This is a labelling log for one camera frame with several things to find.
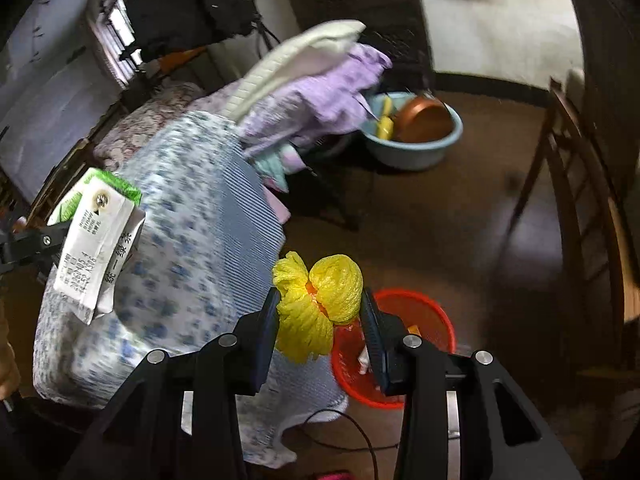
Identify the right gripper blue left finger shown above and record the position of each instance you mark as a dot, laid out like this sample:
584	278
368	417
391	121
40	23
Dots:
264	339

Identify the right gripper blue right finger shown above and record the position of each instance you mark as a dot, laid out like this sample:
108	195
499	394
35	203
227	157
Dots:
383	333

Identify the red plastic waste basket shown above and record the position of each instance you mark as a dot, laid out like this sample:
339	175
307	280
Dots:
366	358

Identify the green white snack bag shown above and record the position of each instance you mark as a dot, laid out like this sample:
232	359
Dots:
104	221

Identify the person left hand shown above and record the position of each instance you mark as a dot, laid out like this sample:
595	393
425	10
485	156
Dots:
10	377

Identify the blue floral bed sheet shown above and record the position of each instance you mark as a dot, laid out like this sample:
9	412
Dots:
204	259

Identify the black folding stool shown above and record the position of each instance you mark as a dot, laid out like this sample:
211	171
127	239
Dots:
323	189

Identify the light blue wash basin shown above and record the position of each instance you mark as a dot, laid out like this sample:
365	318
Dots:
399	155

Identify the maroon floral rolled quilt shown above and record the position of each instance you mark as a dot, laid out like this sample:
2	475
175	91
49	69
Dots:
131	133

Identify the yellow item in basin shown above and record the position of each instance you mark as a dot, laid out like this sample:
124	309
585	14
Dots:
385	128

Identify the wooden chair with cushion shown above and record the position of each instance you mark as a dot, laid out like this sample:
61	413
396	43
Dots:
599	291

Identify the orange top side table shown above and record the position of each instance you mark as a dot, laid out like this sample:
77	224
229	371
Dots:
174	61

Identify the purple floral blanket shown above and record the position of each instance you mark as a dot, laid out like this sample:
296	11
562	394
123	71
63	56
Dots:
287	123

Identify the white quilted pillow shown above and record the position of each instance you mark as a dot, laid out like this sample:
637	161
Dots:
310	53

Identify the black hanging jacket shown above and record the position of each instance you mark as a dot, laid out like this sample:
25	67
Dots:
162	27

